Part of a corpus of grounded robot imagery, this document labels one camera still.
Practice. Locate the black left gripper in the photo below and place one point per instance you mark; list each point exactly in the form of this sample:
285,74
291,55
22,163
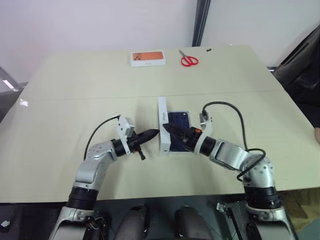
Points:
136,143

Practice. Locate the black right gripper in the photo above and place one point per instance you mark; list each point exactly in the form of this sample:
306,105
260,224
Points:
191,138

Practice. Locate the dark blue smartphone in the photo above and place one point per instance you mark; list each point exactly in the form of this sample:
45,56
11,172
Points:
178,118

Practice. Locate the white tray with film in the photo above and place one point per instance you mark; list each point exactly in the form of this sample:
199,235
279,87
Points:
192,117

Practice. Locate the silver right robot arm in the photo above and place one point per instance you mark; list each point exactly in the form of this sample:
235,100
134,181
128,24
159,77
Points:
250,165

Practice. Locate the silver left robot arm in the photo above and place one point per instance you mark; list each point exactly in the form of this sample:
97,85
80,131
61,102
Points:
92,162

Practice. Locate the person's bare forearm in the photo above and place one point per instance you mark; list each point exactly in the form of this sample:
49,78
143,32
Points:
317,135

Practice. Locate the orange printed phone box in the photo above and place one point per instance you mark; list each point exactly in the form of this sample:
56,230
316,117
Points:
148,58

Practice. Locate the dark rounded shape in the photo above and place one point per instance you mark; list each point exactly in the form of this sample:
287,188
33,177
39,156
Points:
191,223
135,222

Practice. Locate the small black clip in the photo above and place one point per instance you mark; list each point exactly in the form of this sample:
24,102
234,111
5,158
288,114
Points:
209,50

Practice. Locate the person's black clothing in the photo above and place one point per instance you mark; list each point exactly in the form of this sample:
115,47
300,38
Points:
302,80

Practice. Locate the person's beige trouser leg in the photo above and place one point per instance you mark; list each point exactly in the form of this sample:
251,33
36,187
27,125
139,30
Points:
302,207

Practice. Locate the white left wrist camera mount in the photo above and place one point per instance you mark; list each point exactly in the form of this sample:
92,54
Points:
126,130

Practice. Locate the metal table leg bracket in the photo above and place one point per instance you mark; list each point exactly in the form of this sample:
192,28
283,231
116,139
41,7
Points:
228,217

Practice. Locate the dark vertical door frame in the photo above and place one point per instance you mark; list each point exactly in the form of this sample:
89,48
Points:
202,22

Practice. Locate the aluminium frame rail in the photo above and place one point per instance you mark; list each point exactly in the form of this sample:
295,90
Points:
10,82

